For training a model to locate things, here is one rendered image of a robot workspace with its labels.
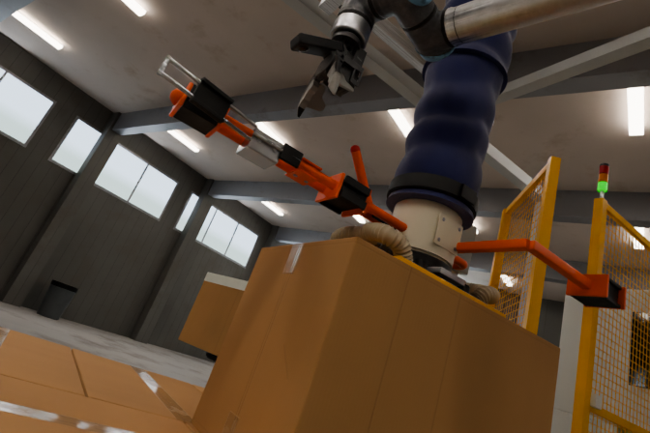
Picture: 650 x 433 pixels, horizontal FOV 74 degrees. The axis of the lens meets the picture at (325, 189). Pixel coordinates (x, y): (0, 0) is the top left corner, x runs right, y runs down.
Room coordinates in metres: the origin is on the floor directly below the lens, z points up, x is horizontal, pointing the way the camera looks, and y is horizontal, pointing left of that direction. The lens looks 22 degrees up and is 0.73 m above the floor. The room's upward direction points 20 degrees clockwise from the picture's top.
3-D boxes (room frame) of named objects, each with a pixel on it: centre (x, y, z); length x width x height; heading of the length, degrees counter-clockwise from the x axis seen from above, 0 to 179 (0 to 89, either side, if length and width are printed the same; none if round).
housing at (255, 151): (0.78, 0.15, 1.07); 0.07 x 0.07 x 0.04; 27
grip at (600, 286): (0.90, -0.65, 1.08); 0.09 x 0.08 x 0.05; 27
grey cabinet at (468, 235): (2.32, -0.84, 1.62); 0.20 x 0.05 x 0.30; 117
